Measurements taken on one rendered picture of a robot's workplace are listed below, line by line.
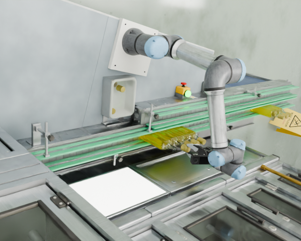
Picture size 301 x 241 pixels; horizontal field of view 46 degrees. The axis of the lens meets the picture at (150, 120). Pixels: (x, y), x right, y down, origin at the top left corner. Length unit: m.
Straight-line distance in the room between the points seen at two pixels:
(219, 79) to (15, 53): 0.93
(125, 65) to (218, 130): 0.70
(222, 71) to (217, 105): 0.15
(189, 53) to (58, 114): 0.75
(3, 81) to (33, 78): 0.14
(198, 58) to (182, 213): 0.77
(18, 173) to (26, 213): 0.19
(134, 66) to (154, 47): 0.28
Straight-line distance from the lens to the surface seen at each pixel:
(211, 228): 1.70
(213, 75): 1.64
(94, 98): 2.02
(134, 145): 2.06
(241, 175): 1.83
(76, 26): 1.88
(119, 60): 2.03
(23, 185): 1.15
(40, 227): 1.00
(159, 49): 1.90
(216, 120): 1.65
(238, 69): 1.74
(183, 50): 1.91
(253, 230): 1.77
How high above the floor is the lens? 2.35
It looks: 43 degrees down
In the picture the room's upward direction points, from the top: 115 degrees clockwise
